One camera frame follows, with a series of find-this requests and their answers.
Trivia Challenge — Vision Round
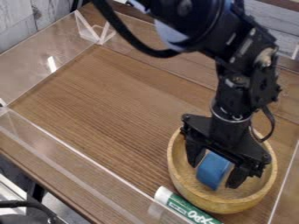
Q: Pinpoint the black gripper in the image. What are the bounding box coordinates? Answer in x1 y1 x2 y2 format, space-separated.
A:
180 101 272 189

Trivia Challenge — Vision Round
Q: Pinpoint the blue rectangular block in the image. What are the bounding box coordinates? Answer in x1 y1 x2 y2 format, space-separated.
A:
196 151 232 191

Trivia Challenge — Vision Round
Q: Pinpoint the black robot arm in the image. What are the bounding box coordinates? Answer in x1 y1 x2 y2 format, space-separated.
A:
90 0 281 189

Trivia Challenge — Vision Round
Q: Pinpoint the brown wooden bowl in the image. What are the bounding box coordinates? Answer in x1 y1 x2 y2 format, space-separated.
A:
167 129 277 214

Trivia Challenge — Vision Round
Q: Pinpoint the green white marker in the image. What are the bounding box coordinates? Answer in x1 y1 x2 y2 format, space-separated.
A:
153 186 224 224

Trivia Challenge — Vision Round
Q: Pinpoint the clear acrylic front wall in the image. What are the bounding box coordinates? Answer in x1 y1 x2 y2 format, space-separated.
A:
0 108 189 224

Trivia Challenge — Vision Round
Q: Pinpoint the clear acrylic corner bracket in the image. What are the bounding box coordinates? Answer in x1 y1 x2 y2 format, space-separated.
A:
74 10 116 46

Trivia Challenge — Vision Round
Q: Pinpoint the black cable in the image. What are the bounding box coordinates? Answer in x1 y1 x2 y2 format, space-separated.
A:
0 199 57 224

